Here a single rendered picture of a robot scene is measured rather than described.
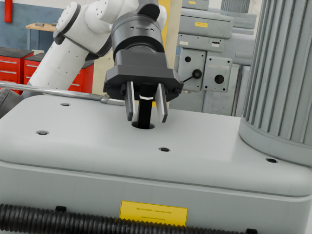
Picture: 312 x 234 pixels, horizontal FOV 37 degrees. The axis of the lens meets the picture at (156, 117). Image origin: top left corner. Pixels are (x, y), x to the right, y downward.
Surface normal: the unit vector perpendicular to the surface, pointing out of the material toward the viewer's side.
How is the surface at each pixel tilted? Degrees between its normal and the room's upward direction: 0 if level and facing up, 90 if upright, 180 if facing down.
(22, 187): 90
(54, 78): 93
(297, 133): 90
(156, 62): 30
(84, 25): 80
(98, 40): 103
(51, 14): 90
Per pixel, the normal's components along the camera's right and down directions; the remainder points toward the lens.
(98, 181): -0.03, 0.29
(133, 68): 0.20, -0.66
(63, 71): 0.28, 0.37
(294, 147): -0.45, 0.22
